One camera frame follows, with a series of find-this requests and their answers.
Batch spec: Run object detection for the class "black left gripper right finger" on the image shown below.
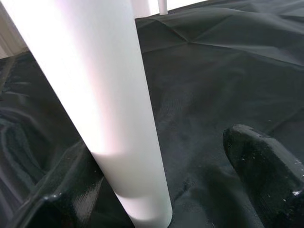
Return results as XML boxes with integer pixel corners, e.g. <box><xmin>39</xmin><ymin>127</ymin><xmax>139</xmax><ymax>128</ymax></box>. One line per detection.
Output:
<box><xmin>222</xmin><ymin>123</ymin><xmax>304</xmax><ymax>228</ymax></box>

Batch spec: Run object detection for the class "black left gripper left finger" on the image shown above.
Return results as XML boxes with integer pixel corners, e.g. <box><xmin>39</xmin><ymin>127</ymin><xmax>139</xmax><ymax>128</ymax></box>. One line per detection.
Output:
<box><xmin>9</xmin><ymin>143</ymin><xmax>134</xmax><ymax>228</ymax></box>

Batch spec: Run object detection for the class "white plastic table leg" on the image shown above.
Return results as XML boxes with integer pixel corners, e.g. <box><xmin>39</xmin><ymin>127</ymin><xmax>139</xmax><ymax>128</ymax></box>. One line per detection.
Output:
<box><xmin>0</xmin><ymin>0</ymin><xmax>173</xmax><ymax>228</ymax></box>
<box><xmin>132</xmin><ymin>0</ymin><xmax>152</xmax><ymax>19</ymax></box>
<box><xmin>158</xmin><ymin>0</ymin><xmax>169</xmax><ymax>16</ymax></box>

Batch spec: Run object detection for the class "black tablecloth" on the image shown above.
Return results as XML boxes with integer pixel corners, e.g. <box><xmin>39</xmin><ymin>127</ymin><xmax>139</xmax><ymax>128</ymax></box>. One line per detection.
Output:
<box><xmin>0</xmin><ymin>0</ymin><xmax>304</xmax><ymax>228</ymax></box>

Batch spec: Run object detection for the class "white door frame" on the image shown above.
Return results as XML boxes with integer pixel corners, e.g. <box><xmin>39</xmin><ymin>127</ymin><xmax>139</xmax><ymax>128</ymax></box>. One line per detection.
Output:
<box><xmin>0</xmin><ymin>6</ymin><xmax>31</xmax><ymax>60</ymax></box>

